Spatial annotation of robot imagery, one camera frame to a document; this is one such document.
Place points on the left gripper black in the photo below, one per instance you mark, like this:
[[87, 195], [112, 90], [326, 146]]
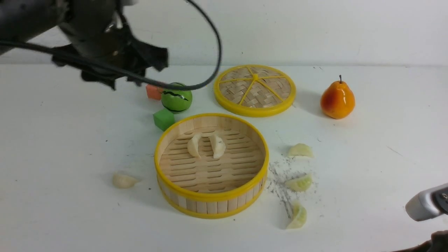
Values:
[[118, 47]]

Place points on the white dumpling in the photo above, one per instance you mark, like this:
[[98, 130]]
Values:
[[218, 146], [124, 181], [193, 145]]

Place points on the green dumpling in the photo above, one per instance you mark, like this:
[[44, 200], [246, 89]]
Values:
[[300, 184], [301, 149], [299, 217]]

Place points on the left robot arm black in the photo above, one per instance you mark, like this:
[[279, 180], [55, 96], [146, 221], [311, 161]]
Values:
[[22, 20]]

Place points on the woven bamboo steamer lid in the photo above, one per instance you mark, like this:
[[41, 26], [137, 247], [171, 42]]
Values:
[[254, 90]]

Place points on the bamboo steamer tray yellow rim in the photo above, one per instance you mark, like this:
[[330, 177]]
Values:
[[206, 187]]

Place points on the orange foam cube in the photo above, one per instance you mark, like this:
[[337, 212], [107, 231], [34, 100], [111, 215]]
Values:
[[153, 92]]

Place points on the green foam cube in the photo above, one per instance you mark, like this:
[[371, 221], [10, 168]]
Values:
[[164, 119]]

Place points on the green toy watermelon ball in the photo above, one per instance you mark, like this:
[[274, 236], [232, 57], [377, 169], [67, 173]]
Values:
[[176, 101]]

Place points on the orange toy pear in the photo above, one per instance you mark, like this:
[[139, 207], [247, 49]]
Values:
[[338, 100]]

